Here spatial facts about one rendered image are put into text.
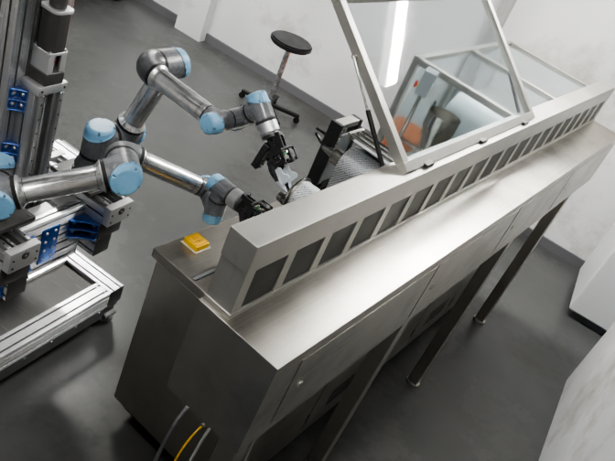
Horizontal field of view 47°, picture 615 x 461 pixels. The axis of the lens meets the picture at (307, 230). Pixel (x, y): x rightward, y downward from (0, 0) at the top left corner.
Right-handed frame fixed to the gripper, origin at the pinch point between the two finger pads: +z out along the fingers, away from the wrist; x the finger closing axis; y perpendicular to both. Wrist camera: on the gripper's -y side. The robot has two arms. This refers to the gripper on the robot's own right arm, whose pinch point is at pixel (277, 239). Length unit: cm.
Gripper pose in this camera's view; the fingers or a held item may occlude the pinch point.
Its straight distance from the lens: 254.4
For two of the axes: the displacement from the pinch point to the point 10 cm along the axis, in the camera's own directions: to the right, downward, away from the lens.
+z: 7.4, 5.8, -3.5
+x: 5.8, -2.6, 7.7
